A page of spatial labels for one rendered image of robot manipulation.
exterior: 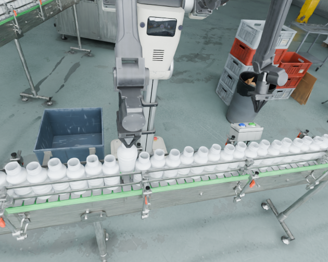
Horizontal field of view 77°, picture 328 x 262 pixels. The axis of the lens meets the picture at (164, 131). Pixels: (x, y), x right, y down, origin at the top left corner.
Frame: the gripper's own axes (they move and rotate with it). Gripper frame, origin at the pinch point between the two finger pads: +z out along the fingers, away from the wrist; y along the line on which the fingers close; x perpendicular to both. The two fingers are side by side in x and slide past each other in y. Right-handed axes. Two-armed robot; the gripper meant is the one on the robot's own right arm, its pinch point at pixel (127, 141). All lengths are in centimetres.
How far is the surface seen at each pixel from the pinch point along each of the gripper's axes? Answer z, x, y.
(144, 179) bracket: 15.5, 6.0, 5.3
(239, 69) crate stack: 68, 173, -179
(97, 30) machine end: 95, -12, -372
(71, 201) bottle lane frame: 24.3, -20.8, 5.2
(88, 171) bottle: 11.9, -13.6, 1.8
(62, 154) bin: 33, -28, -26
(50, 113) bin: 32, -37, -56
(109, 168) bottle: 10.7, -6.6, 2.3
